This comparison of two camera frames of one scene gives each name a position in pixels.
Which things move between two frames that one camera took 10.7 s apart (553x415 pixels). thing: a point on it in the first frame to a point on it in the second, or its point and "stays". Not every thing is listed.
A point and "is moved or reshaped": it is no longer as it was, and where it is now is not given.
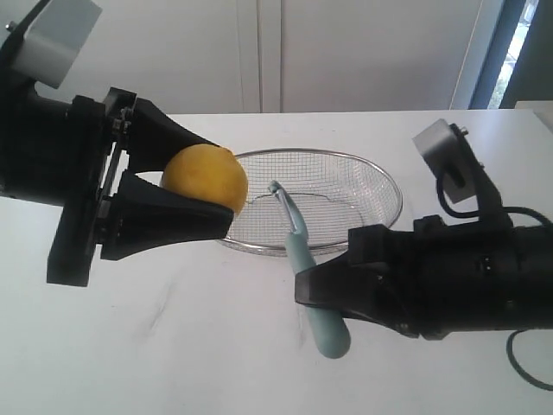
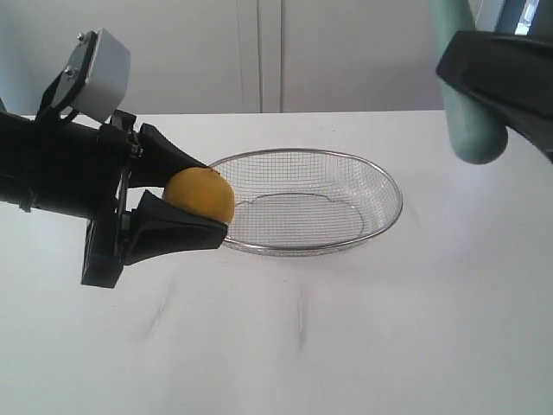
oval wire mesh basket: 331,192 stays
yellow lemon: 208,171 is moved or reshaped
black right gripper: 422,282 to 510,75
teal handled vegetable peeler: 331,333 to 476,132
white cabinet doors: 236,56 stays
